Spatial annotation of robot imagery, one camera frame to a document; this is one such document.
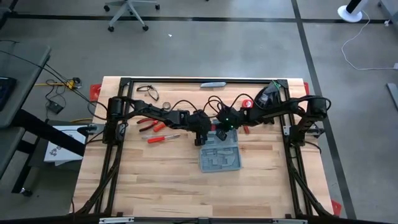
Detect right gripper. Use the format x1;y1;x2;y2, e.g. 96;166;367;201
215;106;243;141

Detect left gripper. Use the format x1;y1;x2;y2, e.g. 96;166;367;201
186;110;213;146

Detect grey plastic tool case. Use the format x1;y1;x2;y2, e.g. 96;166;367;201
198;120;243;174

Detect red handled screwdriver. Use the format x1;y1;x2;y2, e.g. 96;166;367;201
147;133;182;144

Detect grey utility knife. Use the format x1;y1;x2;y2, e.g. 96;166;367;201
200;81;227;89

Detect red handled pliers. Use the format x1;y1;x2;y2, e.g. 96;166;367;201
136;117;160;133

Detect black work gloves pair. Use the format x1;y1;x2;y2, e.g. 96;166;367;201
254;81;280;109

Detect clear safety glasses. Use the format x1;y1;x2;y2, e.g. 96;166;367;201
136;85;160;102

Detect white cardboard box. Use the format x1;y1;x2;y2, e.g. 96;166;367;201
43;125;86;164

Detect office chair base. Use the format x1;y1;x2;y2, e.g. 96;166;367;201
103;0;161;32

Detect black side table legs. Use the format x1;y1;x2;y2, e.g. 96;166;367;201
11;108;86;197

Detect white round-base floor stand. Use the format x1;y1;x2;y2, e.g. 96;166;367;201
337;0;369;23

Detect grey metal floor foot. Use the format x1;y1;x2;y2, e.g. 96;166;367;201
386;82;398;110

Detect low grey side table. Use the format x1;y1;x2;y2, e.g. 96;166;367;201
0;126;26;180

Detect black keyboard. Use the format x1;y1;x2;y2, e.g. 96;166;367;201
0;77;17;111

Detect grey metal table leg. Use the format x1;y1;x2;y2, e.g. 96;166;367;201
377;0;398;19

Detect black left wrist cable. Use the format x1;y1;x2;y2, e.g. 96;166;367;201
169;99;201;114

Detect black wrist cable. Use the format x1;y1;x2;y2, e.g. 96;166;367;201
203;93;268;115
169;99;201;114

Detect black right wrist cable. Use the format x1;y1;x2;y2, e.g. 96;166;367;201
203;93;268;115

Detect black aluminium table frame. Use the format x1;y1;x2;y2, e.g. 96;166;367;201
74;77;335;218

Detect black table edge rail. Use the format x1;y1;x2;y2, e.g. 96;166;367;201
0;213;398;224

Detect silver rail bracket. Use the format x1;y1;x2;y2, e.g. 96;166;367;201
98;217;136;224
272;218;308;224

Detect black clamp with grey bracket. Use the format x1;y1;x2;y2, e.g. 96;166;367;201
76;123;105;137

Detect yellow cable with plug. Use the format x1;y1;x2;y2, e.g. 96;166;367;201
34;80;76;90

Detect white floor cable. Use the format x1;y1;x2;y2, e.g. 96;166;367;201
341;11;398;71

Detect black floor cable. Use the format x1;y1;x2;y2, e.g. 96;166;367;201
0;49;90;100

